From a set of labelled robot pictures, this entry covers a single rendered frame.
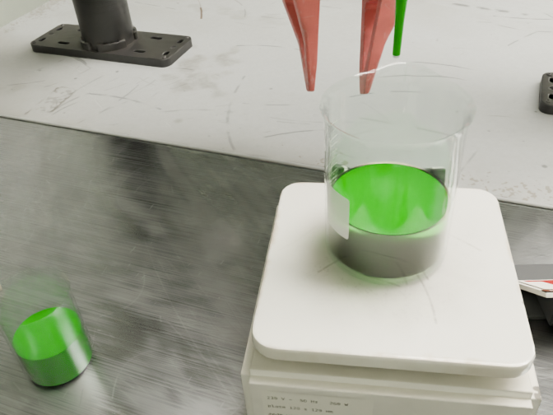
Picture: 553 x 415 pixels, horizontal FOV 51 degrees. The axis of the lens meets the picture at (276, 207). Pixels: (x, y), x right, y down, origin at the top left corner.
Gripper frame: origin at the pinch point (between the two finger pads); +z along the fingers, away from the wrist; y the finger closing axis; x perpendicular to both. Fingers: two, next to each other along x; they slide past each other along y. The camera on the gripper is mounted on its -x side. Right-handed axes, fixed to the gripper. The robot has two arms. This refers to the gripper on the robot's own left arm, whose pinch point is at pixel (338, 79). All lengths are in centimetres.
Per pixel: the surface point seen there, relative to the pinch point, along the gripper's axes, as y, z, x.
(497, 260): 6.2, 8.8, -11.6
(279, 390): -4.3, 14.5, -13.6
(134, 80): -17.9, -0.6, 29.8
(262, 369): -5.1, 13.6, -13.4
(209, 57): -9.7, -3.8, 33.4
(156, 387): -10.7, 18.3, -5.9
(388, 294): 0.6, 10.2, -12.7
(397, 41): -0.3, -0.7, -14.4
